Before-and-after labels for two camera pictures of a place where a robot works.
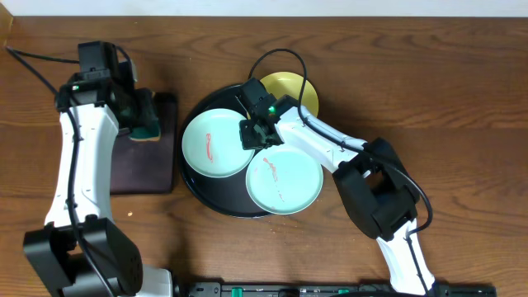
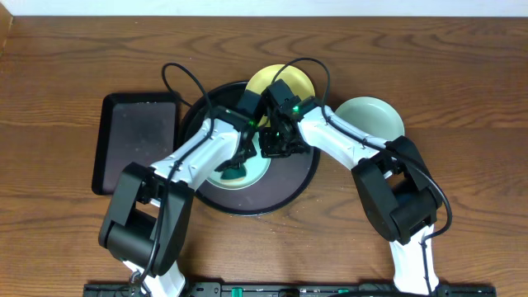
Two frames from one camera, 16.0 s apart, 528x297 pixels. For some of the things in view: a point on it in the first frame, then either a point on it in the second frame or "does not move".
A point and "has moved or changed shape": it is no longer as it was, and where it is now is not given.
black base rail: (363, 289) does not move
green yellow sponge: (143, 133) -> (233, 174)
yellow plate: (292, 85) has moved or changed shape
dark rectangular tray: (147, 167) does not move
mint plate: (212, 145) has moved or changed shape
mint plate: (284, 180) -> (374, 115)
